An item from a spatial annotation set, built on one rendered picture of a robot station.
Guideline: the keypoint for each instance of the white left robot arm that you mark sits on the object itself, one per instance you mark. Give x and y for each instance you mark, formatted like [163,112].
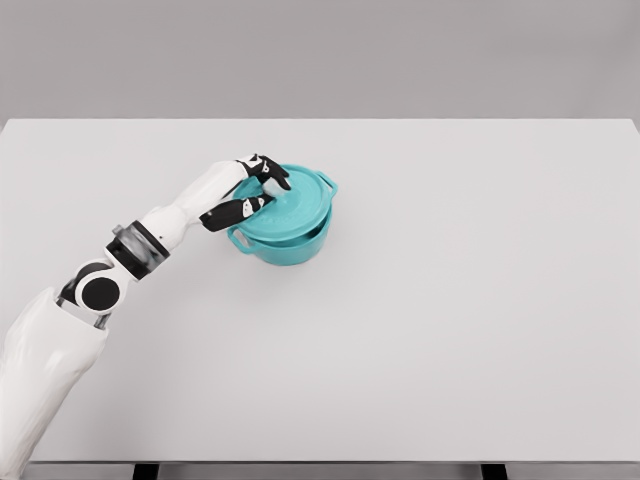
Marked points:
[75,320]

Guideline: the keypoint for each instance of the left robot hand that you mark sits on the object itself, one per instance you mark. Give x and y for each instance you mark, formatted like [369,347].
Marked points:
[227,177]

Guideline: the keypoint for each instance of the teal pot lid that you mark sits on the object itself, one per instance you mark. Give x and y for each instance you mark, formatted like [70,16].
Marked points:
[295,205]

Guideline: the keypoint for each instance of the teal pot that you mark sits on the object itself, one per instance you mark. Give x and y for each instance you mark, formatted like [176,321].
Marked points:
[295,250]

